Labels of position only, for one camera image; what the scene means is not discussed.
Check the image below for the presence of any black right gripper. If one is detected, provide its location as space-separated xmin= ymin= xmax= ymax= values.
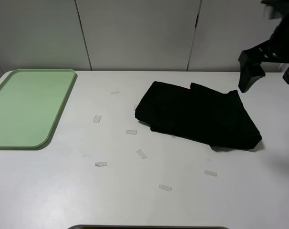
xmin=238 ymin=14 xmax=289 ymax=93

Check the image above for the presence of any black short sleeve t-shirt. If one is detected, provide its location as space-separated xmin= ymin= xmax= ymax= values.
xmin=135 ymin=81 xmax=262 ymax=150

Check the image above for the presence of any light green plastic tray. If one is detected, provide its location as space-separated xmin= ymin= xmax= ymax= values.
xmin=0 ymin=69 xmax=77 ymax=149

